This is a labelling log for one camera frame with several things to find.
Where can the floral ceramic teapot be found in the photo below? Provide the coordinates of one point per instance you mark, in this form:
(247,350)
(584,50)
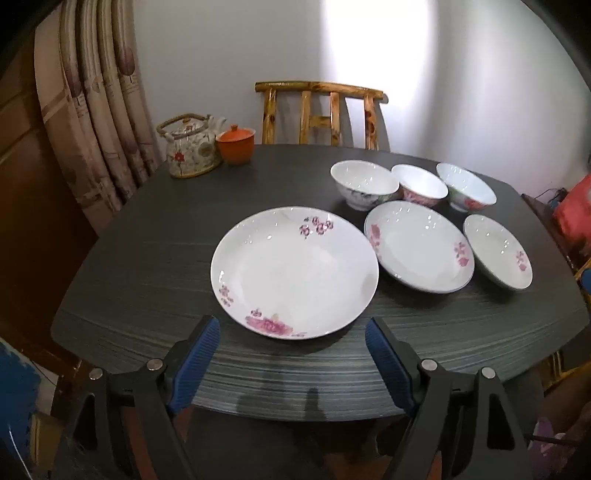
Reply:
(191,152)

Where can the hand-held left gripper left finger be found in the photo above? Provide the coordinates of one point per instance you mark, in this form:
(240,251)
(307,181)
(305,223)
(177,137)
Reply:
(198,360)

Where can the bamboo chair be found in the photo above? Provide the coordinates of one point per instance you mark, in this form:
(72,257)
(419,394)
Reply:
(318,87)
(584,277)

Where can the pink patterned bowl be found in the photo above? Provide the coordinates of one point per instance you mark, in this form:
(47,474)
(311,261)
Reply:
(420,182)

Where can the small white floral plate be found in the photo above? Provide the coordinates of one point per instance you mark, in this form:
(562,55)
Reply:
(496,249)

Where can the white bowl with red flower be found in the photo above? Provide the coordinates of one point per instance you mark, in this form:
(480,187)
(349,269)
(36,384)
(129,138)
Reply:
(466,184)

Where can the beige patterned curtain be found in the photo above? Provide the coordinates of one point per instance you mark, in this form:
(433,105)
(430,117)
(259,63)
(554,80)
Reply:
(92,115)

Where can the brown wooden door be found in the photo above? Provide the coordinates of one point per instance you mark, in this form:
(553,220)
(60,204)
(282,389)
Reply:
(27,207)

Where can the purple floral clothing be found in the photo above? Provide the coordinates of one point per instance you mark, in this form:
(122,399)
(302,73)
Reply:
(549,436)

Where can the large white floral plate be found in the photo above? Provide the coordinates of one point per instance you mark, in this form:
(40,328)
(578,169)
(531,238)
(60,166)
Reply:
(295,272)

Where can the white bowl with grey print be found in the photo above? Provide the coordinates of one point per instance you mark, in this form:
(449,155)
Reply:
(364,180)

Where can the orange lidded cup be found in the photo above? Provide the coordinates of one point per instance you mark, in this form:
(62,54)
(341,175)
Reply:
(235,147)

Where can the medium white floral plate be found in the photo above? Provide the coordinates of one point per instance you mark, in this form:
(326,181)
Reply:
(415,244)

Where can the red bag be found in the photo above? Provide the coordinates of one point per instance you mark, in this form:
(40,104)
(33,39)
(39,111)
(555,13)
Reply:
(577,207)

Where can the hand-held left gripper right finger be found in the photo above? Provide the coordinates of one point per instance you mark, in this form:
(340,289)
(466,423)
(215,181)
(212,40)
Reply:
(388,360)

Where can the blue foam puzzle mat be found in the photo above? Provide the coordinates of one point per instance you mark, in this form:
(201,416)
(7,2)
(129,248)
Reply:
(18,392)

